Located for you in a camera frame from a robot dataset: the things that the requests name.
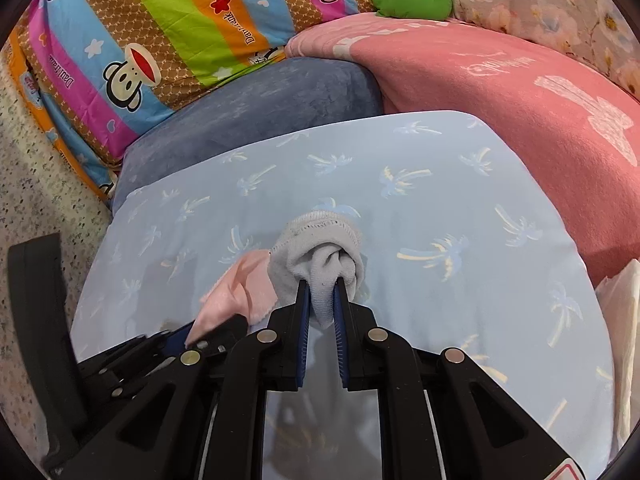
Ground white grey sock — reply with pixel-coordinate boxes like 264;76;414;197
267;210;364;328

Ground pink sock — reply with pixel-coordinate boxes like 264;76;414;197
186;249;278;347

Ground white lined trash bin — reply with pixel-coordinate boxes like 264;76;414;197
596;259;639;455

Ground light blue palm-print pillow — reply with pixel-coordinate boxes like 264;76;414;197
72;112;614;479

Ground speckled white bed sheet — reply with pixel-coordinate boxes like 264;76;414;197
0;54;114;461

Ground dark blue plush pillow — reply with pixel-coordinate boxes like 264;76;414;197
112;58;384;211

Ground colourful striped monkey quilt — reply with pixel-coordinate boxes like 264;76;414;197
3;0;373;200

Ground pink fleece blanket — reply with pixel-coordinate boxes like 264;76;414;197
285;13;639;283

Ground grey floral bedsheet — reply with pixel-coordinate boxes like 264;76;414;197
452;0;639;98

